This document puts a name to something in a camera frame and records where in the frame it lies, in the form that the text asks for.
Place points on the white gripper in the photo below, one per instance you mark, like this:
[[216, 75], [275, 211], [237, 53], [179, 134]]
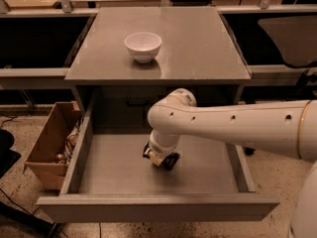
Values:
[[158, 150]]

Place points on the black rxbar chocolate bar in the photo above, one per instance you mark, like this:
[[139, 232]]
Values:
[[168, 162]]

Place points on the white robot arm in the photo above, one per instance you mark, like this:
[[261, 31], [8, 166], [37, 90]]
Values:
[[286, 128]]

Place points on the open grey top drawer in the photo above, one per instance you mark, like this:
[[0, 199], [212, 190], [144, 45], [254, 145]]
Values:
[[109, 180]]

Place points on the grey drawer cabinet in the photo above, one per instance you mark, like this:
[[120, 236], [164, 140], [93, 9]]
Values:
[[196, 53]]

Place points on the brown cardboard box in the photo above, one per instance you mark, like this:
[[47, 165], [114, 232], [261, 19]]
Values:
[[45, 159]]

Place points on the white ceramic bowl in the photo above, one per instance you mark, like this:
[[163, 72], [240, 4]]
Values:
[[143, 46]]

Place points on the black object at left edge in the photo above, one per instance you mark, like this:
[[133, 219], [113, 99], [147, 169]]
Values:
[[8, 157]]

